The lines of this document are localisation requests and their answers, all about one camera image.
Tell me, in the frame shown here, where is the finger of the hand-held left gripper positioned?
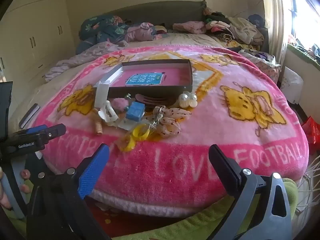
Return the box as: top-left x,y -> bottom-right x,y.
0,81 -> 13,140
24,124 -> 67,141

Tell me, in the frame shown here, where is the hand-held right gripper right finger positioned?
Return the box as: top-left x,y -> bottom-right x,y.
208,144 -> 293,240

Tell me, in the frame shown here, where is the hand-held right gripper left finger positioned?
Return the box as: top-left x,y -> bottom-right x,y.
26,144 -> 112,240

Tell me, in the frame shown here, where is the translucent yellow hair ring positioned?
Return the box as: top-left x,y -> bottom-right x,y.
119,136 -> 137,153

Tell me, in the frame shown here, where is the clear plastic packet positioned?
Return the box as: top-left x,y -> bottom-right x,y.
110,116 -> 137,132

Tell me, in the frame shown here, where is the white hair clip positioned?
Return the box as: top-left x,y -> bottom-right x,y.
98,100 -> 119,123

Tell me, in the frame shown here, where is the pink pompom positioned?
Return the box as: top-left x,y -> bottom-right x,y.
111,98 -> 129,112

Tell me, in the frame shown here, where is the spotted translucent hair claw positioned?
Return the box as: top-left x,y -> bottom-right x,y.
161,107 -> 192,122
153,116 -> 182,138

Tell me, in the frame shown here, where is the small blue box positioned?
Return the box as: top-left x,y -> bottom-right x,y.
126,102 -> 146,121

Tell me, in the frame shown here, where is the cardboard box with pink inside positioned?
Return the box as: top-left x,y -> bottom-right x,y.
94,59 -> 193,98

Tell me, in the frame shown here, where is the person's left hand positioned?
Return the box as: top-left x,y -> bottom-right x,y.
0,169 -> 32,210

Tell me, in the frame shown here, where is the black flat rectangular object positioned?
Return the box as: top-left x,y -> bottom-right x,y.
19,103 -> 41,129

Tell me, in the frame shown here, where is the pink printed blanket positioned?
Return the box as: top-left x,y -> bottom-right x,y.
24,45 -> 309,218

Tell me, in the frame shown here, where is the white earring card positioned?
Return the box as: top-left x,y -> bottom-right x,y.
94,81 -> 110,108

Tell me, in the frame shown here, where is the green fleece cloth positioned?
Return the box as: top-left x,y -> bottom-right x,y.
0,176 -> 298,240

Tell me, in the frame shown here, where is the cream wardrobe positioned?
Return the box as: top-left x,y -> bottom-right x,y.
0,0 -> 77,87

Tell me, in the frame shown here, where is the pearl hair clip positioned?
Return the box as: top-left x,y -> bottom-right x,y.
178,91 -> 198,109

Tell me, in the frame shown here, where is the lilac quilt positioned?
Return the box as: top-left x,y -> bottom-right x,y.
45,41 -> 129,82

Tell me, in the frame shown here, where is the red plastic item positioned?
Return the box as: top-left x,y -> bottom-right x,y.
301,116 -> 320,151

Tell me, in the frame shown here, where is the dark pink hair comb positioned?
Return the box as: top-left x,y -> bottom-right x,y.
135,93 -> 179,109

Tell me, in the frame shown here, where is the white plastic bag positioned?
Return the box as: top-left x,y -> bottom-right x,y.
278,66 -> 304,104

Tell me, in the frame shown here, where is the dark blue floral quilt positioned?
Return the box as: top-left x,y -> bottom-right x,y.
75,15 -> 133,55

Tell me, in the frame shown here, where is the floral bag of clothes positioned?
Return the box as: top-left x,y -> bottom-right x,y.
239,47 -> 282,83

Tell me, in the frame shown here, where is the pink and purple garment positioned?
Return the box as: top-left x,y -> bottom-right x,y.
125,22 -> 168,42

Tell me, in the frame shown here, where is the bed with beige sheet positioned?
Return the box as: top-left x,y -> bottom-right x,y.
9,31 -> 270,130

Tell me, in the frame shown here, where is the green windowsill cloth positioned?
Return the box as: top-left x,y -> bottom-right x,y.
286,34 -> 320,72

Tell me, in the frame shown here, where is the pile of clothes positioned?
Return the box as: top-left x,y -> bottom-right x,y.
203,6 -> 266,47

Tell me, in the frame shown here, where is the pink folded garment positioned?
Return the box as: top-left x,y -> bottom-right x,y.
172,21 -> 207,35

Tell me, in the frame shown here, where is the grey bed headboard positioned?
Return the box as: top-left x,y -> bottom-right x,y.
100,0 -> 208,30

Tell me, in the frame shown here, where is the cream curtain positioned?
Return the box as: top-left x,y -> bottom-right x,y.
260,0 -> 293,68

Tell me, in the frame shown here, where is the window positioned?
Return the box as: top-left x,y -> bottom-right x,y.
282,0 -> 320,55

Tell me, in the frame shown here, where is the white wire basket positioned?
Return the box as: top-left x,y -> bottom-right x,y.
292,152 -> 320,221

